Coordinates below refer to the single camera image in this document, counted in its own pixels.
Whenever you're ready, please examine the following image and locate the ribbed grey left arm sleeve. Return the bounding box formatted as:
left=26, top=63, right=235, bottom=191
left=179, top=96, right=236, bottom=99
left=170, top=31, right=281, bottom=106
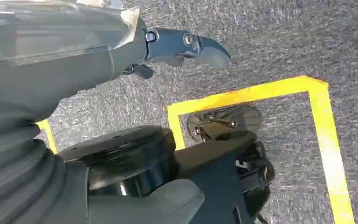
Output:
left=0, top=119, right=66, bottom=224

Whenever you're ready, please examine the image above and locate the yellow floor tape square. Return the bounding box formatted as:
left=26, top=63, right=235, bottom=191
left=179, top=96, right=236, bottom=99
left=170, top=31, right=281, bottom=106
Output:
left=166, top=76, right=356, bottom=224

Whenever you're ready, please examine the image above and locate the yellow floor tape strip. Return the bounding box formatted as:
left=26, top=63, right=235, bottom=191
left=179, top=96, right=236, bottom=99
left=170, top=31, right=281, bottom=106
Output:
left=35, top=119, right=59, bottom=154

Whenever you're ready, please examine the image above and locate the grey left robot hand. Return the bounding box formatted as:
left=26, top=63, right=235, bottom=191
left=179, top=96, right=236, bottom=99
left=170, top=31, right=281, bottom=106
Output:
left=0, top=0, right=232, bottom=224

